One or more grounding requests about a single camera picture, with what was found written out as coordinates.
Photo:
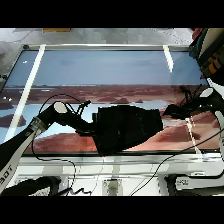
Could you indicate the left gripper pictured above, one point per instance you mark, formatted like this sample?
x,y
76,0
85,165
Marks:
x,y
82,127

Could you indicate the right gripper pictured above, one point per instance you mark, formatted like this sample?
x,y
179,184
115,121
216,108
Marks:
x,y
175,112

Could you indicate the black garment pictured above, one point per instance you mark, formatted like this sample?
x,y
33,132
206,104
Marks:
x,y
130,128

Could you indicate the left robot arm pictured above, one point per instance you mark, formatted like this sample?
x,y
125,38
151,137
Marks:
x,y
19,144

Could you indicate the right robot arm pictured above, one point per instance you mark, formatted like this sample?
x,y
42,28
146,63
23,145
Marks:
x,y
207,93

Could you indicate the silver frame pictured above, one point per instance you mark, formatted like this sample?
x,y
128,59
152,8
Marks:
x,y
126,166

